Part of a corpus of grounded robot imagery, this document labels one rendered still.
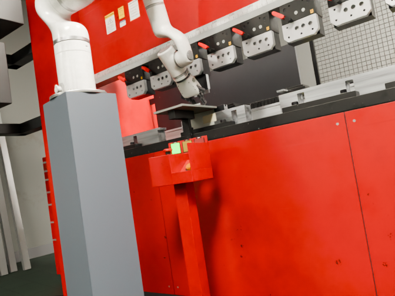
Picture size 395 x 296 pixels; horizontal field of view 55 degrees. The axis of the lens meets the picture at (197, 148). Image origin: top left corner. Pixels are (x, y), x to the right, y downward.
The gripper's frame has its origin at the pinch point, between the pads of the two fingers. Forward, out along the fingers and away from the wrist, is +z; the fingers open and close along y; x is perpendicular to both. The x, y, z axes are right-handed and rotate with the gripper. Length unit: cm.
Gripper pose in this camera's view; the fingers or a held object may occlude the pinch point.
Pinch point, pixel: (198, 103)
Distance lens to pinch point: 192.1
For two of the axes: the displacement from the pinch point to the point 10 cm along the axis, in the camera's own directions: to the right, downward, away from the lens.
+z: 5.1, 7.3, 4.6
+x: -3.7, 6.7, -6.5
